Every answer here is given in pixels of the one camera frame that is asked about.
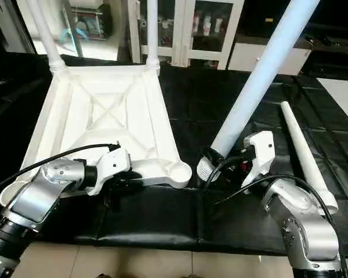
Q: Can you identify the white glass door cabinet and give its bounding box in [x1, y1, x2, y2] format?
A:
[128, 0, 245, 69]

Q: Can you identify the white flat panel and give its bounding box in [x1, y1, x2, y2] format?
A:
[316, 78, 348, 129]

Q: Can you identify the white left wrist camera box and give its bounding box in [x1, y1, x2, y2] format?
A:
[87, 146, 132, 196]

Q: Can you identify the black work mat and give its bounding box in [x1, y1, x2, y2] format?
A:
[0, 51, 348, 258]

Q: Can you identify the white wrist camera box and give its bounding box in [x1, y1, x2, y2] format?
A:
[87, 146, 132, 196]
[242, 131, 276, 186]

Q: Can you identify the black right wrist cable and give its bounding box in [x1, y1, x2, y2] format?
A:
[204, 152, 348, 278]

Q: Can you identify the storage rack with items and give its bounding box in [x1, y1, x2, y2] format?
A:
[64, 0, 114, 41]

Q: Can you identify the white plastic table top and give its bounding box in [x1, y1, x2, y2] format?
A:
[0, 64, 193, 208]

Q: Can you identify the white drawer unit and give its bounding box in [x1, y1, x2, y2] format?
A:
[227, 42, 311, 76]

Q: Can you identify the white plastic table leg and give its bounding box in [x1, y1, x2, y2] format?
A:
[26, 0, 67, 71]
[280, 101, 339, 214]
[146, 0, 161, 69]
[197, 0, 321, 176]

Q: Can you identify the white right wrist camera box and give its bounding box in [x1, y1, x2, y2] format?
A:
[242, 131, 276, 186]

